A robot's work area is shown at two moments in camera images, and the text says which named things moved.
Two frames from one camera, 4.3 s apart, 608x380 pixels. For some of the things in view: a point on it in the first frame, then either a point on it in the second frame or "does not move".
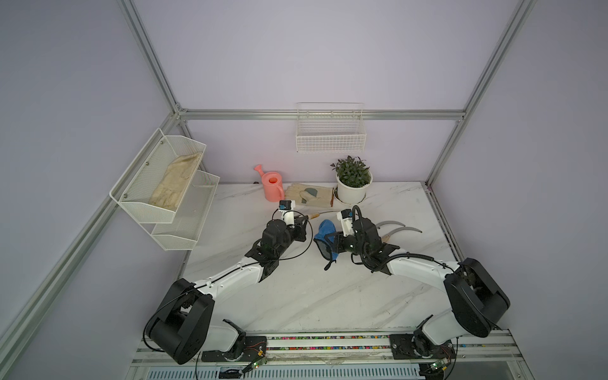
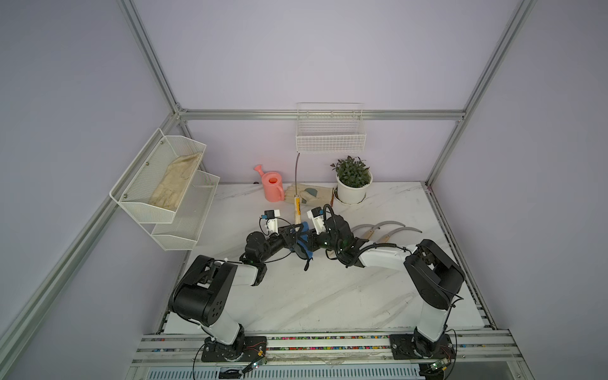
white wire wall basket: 330,127 does not move
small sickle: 386,237 does not move
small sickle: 396,222 does not move
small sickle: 320,213 to 298,202
